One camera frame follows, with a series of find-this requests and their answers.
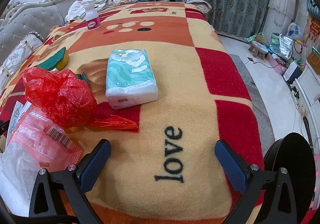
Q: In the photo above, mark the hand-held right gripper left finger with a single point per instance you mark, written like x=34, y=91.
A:
x=93, y=164

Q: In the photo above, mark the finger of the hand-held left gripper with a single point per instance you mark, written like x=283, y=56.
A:
x=3, y=125

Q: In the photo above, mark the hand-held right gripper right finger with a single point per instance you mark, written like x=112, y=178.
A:
x=230, y=164

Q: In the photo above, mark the black round bin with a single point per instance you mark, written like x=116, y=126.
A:
x=290, y=151

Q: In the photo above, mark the green yellow sponge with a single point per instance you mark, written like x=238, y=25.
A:
x=53, y=60

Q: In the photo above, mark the pink clear snack wrapper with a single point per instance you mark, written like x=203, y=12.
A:
x=37, y=139

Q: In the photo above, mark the clear plastic bag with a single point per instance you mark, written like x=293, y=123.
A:
x=13, y=171

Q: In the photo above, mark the red plastic bag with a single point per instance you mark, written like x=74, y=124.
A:
x=62, y=96

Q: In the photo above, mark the grey patterned rug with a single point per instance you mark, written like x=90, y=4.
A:
x=252, y=94

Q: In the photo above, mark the teal tissue pack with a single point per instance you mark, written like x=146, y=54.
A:
x=127, y=76

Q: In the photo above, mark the printed blanket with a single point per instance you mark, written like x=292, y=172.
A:
x=180, y=69

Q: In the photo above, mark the white low cabinet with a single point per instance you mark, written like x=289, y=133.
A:
x=310, y=89

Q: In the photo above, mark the grey tufted sofa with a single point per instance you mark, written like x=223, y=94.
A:
x=32, y=19

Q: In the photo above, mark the dark blue white bag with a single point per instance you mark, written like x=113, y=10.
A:
x=294, y=72

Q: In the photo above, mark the small wooden stool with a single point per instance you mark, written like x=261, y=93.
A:
x=258, y=47

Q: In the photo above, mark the silver insulated bag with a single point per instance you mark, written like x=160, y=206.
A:
x=285, y=47

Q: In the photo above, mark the yellow paper bag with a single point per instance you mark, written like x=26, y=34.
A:
x=313, y=60

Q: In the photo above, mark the white crumpled cloth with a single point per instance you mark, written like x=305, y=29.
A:
x=77, y=10

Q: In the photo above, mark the white pill bottle pink label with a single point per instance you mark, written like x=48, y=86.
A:
x=92, y=20

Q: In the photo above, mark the white plastic bag blue print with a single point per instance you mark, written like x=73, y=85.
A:
x=294, y=31

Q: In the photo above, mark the red wall hanging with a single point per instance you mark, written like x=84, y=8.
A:
x=314, y=29

